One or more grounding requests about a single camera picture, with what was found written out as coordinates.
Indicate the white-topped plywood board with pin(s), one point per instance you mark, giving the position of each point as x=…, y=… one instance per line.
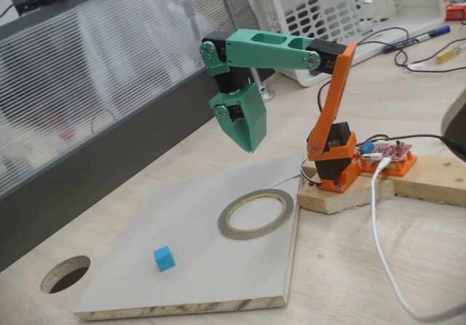
x=204, y=266

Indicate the metal pole with foot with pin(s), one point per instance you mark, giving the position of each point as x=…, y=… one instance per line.
x=267, y=93

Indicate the white plastic mesh basket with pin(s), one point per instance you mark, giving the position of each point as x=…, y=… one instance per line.
x=426, y=0

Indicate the dark grey rounded object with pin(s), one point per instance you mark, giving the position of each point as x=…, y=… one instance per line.
x=457, y=121

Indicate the orange circuit board mount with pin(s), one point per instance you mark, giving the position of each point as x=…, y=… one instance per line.
x=404, y=166

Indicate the blue marker pen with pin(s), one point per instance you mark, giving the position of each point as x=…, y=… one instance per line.
x=415, y=40

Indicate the blue cube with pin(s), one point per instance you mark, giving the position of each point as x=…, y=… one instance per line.
x=164, y=261

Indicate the green gripper black servo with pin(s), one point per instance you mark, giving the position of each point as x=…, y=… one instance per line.
x=253, y=115

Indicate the red controller circuit board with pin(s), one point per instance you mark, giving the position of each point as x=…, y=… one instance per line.
x=393, y=152

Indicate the small red box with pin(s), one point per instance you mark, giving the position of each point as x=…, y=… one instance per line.
x=457, y=11

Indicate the frosted glass desk partition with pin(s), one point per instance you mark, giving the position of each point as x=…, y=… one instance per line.
x=109, y=66

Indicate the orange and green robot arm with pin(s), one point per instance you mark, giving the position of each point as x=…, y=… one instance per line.
x=262, y=53

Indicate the long wooden base plank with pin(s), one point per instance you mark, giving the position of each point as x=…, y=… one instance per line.
x=437, y=179

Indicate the short pale wooden base block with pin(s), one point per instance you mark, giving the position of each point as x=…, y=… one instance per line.
x=349, y=197

